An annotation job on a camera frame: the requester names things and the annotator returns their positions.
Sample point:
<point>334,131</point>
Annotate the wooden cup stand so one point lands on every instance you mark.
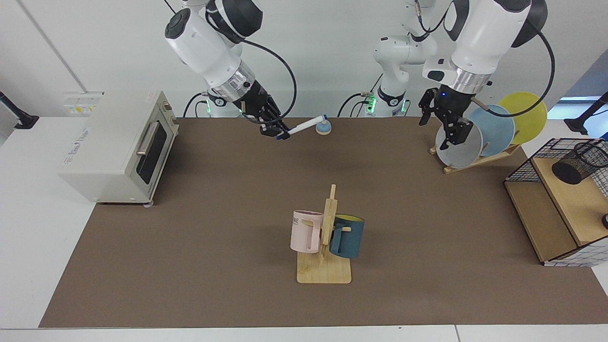
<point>327,273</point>

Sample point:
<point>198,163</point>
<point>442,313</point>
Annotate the brown table cloth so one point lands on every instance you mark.
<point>213,213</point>

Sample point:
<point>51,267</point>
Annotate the grey plate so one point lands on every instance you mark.
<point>468,152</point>

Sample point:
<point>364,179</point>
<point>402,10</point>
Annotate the black mesh pen holder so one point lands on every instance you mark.
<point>567,171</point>

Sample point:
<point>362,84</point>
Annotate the pale toaster oven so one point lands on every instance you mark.
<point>109,142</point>

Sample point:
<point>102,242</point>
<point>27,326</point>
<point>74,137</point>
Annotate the wooden plate rack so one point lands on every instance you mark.
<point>475,163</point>

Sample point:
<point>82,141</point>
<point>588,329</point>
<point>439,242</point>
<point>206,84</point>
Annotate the light blue plate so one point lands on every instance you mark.
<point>496,130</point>

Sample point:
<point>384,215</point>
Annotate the pink cup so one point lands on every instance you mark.
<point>304,232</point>

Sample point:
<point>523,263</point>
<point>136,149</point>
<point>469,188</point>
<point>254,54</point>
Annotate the blue and white marker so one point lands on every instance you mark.
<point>306,125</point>

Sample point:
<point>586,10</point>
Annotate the small blue round thing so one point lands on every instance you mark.
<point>324,127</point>

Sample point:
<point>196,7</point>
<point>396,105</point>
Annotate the white power strip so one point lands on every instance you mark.
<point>83,102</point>

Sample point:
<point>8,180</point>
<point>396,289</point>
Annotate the black clamp mount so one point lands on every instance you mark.
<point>21,118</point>

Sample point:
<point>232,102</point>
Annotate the yellow plate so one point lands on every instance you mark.
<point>529,121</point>

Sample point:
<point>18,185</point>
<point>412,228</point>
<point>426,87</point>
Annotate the dark teal cup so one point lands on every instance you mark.
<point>351,240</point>

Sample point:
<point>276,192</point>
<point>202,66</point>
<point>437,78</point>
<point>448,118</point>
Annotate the black stand foot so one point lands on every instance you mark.
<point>584,121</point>

